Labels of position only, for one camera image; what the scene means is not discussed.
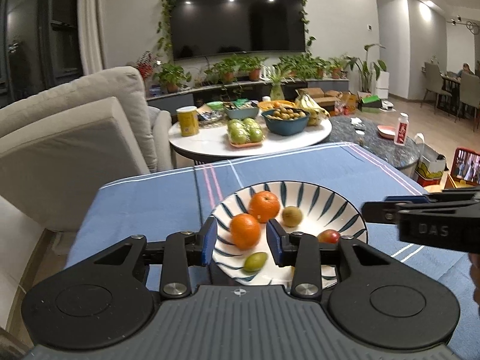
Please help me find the white bottle red label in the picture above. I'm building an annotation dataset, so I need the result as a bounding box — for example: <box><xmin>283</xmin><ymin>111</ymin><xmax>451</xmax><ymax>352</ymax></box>
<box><xmin>394</xmin><ymin>112</ymin><xmax>409</xmax><ymax>146</ymax></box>

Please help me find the white round table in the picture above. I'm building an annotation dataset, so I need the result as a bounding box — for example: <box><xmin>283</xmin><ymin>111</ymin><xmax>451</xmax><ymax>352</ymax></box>
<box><xmin>168</xmin><ymin>114</ymin><xmax>333</xmax><ymax>160</ymax></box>

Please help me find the dark framed window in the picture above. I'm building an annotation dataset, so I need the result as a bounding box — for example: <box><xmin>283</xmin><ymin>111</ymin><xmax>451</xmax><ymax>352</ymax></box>
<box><xmin>0</xmin><ymin>0</ymin><xmax>85</xmax><ymax>109</ymax></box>

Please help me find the dark television cabinet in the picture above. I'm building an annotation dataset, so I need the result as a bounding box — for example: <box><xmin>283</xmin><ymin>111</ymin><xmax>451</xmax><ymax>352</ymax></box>
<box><xmin>145</xmin><ymin>78</ymin><xmax>351</xmax><ymax>106</ymax></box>

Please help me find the white curtain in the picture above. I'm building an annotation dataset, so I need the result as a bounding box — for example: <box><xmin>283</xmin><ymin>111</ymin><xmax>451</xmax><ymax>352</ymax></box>
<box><xmin>77</xmin><ymin>0</ymin><xmax>107</xmax><ymax>74</ymax></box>

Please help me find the blue striped tablecloth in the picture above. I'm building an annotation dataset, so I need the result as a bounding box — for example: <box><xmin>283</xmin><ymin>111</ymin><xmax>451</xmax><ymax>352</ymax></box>
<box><xmin>65</xmin><ymin>142</ymin><xmax>480</xmax><ymax>360</ymax></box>

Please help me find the red flower plant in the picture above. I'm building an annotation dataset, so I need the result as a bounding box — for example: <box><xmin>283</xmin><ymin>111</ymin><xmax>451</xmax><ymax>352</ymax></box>
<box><xmin>136</xmin><ymin>50</ymin><xmax>162</xmax><ymax>81</ymax></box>

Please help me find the glass dish of snacks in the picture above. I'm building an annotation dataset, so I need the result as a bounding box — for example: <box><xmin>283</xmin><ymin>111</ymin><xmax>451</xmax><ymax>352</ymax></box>
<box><xmin>197</xmin><ymin>103</ymin><xmax>227</xmax><ymax>122</ymax></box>

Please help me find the orange basket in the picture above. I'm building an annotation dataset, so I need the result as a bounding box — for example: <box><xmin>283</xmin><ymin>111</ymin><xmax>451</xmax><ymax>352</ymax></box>
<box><xmin>258</xmin><ymin>99</ymin><xmax>297</xmax><ymax>111</ymax></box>

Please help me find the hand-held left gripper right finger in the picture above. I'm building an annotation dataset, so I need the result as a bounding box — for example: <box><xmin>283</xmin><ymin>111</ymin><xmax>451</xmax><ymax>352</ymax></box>
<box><xmin>267</xmin><ymin>218</ymin><xmax>391</xmax><ymax>301</ymax></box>

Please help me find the grey dining chair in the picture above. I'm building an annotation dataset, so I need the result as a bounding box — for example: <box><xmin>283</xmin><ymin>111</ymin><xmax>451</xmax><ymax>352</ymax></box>
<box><xmin>424</xmin><ymin>62</ymin><xmax>452</xmax><ymax>115</ymax></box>
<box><xmin>455</xmin><ymin>72</ymin><xmax>480</xmax><ymax>122</ymax></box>

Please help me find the large leafy floor plant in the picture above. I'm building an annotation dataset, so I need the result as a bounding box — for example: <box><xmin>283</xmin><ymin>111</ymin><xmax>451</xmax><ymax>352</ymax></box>
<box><xmin>347</xmin><ymin>43</ymin><xmax>387</xmax><ymax>92</ymax></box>

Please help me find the white carton box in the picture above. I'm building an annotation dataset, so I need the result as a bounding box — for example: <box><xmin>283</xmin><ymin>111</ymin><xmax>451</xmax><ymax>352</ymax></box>
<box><xmin>414</xmin><ymin>133</ymin><xmax>449</xmax><ymax>186</ymax></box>

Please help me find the green oval fruit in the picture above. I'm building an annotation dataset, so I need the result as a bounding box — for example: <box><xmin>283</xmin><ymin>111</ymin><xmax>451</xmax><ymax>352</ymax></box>
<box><xmin>244</xmin><ymin>252</ymin><xmax>268</xmax><ymax>272</ymax></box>

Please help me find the beige armchair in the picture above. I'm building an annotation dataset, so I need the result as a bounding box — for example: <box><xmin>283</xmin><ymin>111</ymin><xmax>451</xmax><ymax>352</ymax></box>
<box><xmin>0</xmin><ymin>66</ymin><xmax>173</xmax><ymax>233</ymax></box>

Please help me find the bunch of bananas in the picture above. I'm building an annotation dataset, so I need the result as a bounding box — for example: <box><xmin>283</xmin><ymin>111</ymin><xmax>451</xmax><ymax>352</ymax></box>
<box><xmin>294</xmin><ymin>93</ymin><xmax>331</xmax><ymax>126</ymax></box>

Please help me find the dining table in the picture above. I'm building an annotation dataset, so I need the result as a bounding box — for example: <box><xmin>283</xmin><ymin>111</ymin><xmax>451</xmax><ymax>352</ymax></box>
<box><xmin>442</xmin><ymin>75</ymin><xmax>464</xmax><ymax>100</ymax></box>

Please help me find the pile of longans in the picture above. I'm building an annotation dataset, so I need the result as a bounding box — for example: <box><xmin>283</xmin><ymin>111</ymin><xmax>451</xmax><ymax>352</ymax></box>
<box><xmin>268</xmin><ymin>108</ymin><xmax>306</xmax><ymax>121</ymax></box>

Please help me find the person's right hand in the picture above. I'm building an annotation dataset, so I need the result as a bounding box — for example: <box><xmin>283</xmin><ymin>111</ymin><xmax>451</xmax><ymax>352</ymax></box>
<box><xmin>468</xmin><ymin>253</ymin><xmax>480</xmax><ymax>304</ymax></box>

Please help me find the dark marble table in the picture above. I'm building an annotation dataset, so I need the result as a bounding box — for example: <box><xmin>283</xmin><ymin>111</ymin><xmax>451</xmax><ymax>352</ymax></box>
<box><xmin>330</xmin><ymin>116</ymin><xmax>421</xmax><ymax>175</ymax></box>

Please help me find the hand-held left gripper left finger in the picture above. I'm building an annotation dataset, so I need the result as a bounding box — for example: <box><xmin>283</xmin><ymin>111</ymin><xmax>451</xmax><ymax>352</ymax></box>
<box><xmin>94</xmin><ymin>217</ymin><xmax>218</xmax><ymax>301</ymax></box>

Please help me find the yellow can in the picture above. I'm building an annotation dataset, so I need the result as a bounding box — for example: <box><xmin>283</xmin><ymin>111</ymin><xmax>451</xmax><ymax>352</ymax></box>
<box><xmin>176</xmin><ymin>106</ymin><xmax>198</xmax><ymax>137</ymax></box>

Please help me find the orange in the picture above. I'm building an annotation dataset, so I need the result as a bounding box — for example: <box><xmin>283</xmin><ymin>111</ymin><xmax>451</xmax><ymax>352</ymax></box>
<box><xmin>230</xmin><ymin>213</ymin><xmax>262</xmax><ymax>250</ymax></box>
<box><xmin>248</xmin><ymin>190</ymin><xmax>281</xmax><ymax>223</ymax></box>

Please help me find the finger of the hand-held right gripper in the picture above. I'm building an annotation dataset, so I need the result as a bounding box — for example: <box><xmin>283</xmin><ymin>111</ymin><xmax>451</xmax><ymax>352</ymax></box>
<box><xmin>363</xmin><ymin>197</ymin><xmax>480</xmax><ymax>226</ymax></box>
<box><xmin>385</xmin><ymin>187</ymin><xmax>480</xmax><ymax>202</ymax></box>

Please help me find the row of potted green plants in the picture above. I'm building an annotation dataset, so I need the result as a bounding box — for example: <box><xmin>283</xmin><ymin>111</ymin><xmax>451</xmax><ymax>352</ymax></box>
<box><xmin>154</xmin><ymin>54</ymin><xmax>350</xmax><ymax>94</ymax></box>

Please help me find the black television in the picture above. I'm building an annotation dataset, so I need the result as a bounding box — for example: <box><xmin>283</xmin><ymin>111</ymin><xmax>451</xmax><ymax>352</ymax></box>
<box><xmin>170</xmin><ymin>0</ymin><xmax>306</xmax><ymax>61</ymax></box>

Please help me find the brown kiwi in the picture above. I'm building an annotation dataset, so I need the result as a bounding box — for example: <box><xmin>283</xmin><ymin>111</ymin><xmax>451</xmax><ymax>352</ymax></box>
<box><xmin>282</xmin><ymin>206</ymin><xmax>303</xmax><ymax>227</ymax></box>

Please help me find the teal bowl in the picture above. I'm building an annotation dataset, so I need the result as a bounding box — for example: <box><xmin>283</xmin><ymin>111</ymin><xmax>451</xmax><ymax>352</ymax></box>
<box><xmin>261</xmin><ymin>109</ymin><xmax>310</xmax><ymax>136</ymax></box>

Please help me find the white floor appliance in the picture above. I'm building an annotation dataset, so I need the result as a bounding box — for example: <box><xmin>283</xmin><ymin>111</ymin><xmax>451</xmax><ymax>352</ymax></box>
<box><xmin>376</xmin><ymin>73</ymin><xmax>390</xmax><ymax>98</ymax></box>

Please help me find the wrapped green pears tray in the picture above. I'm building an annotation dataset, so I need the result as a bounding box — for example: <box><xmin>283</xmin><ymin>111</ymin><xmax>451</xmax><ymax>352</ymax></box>
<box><xmin>227</xmin><ymin>117</ymin><xmax>264</xmax><ymax>147</ymax></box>

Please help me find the teal basket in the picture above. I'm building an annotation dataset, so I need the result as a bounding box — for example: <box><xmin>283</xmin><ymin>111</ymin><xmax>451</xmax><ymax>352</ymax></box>
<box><xmin>224</xmin><ymin>103</ymin><xmax>260</xmax><ymax>120</ymax></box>

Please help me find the cardboard box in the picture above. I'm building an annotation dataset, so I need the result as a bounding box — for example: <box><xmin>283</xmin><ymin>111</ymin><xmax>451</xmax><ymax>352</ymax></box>
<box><xmin>296</xmin><ymin>88</ymin><xmax>359</xmax><ymax>115</ymax></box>

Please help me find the glass vase with plant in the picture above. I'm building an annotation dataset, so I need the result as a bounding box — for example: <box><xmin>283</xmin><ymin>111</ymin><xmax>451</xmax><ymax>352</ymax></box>
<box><xmin>268</xmin><ymin>65</ymin><xmax>291</xmax><ymax>100</ymax></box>

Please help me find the striped white bowl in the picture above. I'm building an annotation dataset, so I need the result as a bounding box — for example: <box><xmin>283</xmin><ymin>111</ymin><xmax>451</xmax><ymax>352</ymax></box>
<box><xmin>211</xmin><ymin>181</ymin><xmax>368</xmax><ymax>286</ymax></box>

